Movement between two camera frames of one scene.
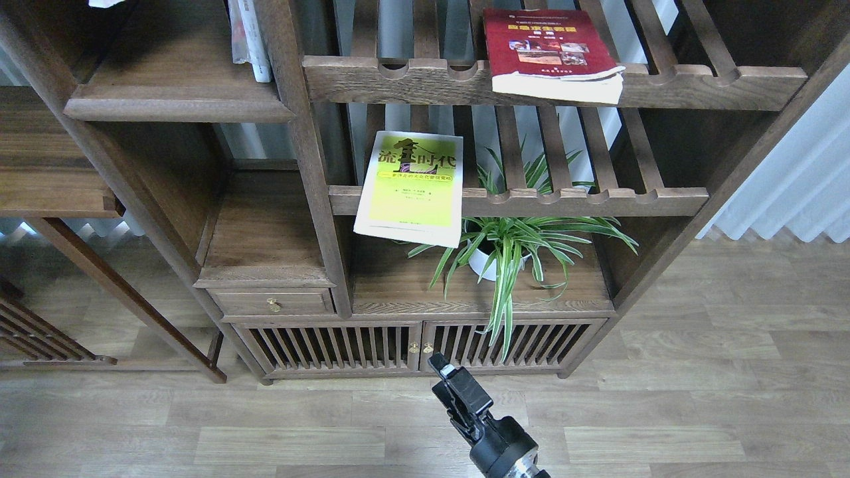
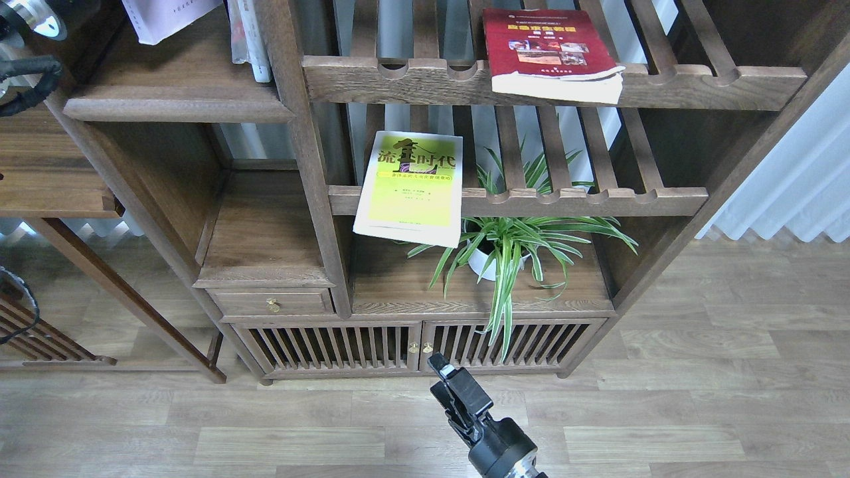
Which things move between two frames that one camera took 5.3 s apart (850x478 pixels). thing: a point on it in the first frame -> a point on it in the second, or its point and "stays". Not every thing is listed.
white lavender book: [103, 3] -> [155, 20]
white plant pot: [479, 261] stays
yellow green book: [414, 189] stays
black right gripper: [501, 443] stays
